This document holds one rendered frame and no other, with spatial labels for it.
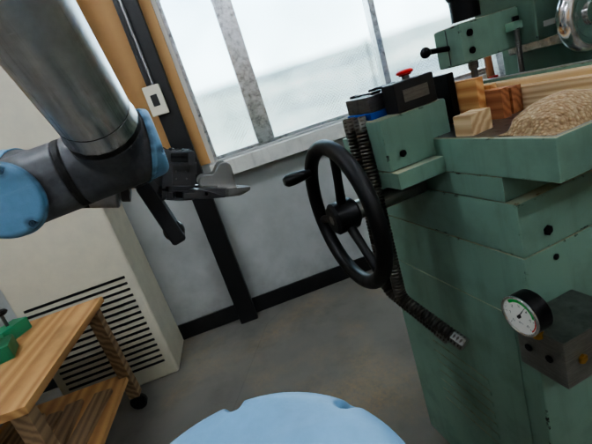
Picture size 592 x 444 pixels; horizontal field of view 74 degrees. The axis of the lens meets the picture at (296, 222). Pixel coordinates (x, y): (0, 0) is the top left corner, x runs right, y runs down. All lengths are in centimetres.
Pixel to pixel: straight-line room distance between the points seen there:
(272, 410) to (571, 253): 61
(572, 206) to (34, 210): 74
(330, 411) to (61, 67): 36
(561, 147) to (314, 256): 176
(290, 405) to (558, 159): 46
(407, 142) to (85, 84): 49
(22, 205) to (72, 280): 143
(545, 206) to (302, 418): 55
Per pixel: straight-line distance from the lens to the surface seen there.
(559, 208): 72
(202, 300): 225
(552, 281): 75
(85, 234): 189
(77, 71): 44
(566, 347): 68
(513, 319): 67
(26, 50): 42
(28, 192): 55
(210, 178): 69
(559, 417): 91
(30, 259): 199
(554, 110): 62
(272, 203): 209
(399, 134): 70
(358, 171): 62
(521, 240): 68
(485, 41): 86
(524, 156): 62
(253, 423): 24
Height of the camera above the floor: 104
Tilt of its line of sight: 17 degrees down
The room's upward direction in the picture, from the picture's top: 18 degrees counter-clockwise
